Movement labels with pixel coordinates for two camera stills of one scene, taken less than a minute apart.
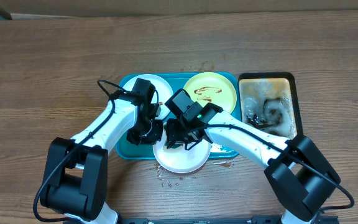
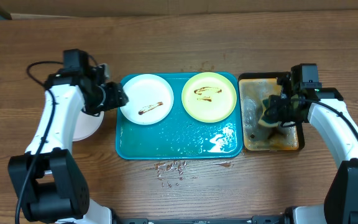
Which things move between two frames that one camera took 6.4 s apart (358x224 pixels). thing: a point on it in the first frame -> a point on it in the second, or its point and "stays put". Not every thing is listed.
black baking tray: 268,102 stays put
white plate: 181,160 -> 86,124
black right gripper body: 181,133 -> 285,113
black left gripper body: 146,132 -> 104,98
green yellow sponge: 169,144 -> 264,121
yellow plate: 206,88 stays put
